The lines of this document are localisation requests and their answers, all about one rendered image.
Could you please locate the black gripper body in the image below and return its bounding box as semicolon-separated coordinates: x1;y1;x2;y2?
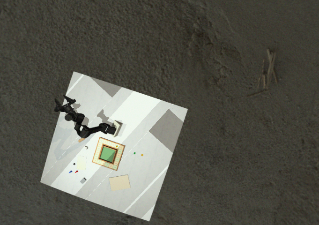
54;99;76;113

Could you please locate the beige flat board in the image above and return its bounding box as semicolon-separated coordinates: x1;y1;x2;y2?
109;175;130;191

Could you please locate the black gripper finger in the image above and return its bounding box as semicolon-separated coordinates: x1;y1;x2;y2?
54;99;61;108
63;95;73;102

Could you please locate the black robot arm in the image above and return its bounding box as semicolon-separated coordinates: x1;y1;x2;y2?
65;110;117;138

